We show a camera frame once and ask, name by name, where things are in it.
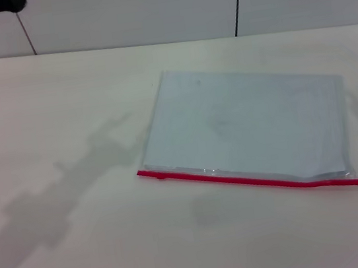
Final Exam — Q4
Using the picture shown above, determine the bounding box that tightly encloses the clear document bag red zipper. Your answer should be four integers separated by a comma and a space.
123, 46, 358, 217

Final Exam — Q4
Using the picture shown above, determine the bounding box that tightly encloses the thin black vertical rod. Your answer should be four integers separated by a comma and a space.
229, 0, 252, 38

